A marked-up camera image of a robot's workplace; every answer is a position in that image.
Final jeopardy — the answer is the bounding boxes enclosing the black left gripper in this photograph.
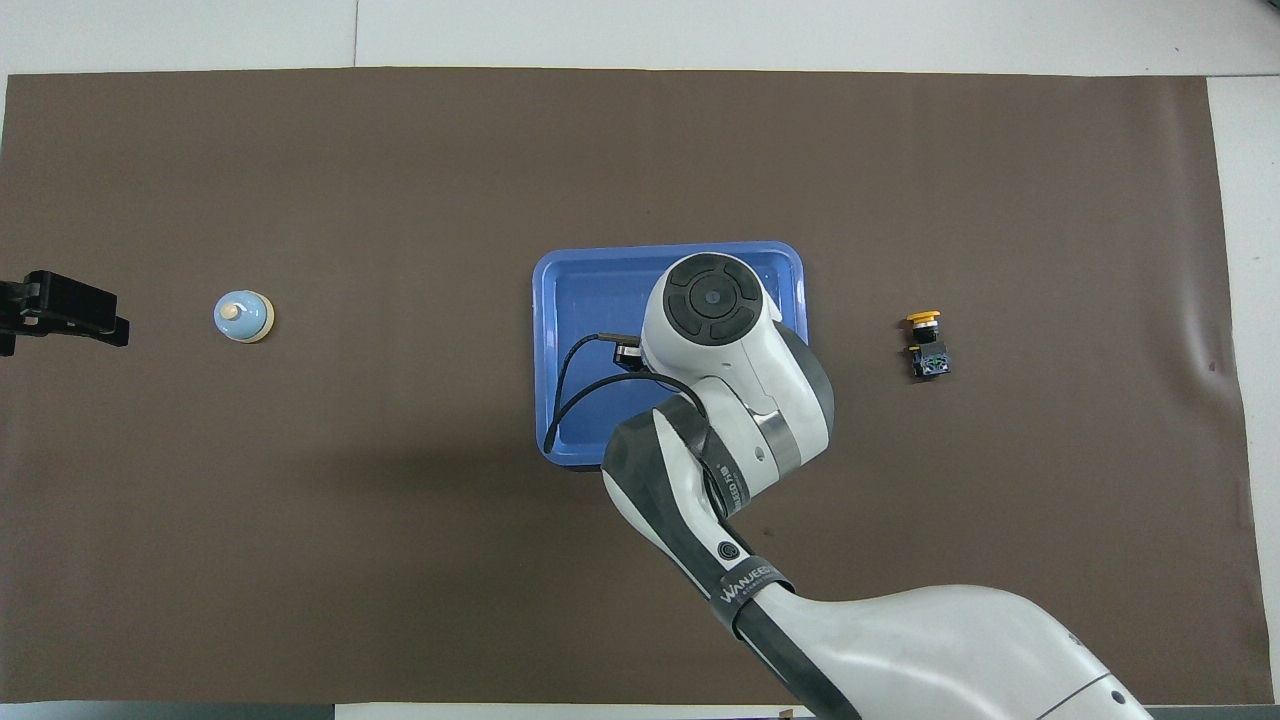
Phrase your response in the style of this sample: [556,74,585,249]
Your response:
[0,270,129,357]

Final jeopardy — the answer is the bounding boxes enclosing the light blue desk bell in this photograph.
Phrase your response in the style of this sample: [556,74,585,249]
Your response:
[213,289,276,344]

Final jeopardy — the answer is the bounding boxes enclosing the yellow push button switch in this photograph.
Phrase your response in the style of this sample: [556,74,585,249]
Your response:
[905,310,954,381]

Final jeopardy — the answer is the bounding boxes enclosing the blue plastic tray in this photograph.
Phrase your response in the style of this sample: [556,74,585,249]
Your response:
[532,240,809,468]

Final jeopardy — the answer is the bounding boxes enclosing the brown table mat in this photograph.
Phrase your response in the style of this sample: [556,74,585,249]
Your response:
[0,67,1276,706]

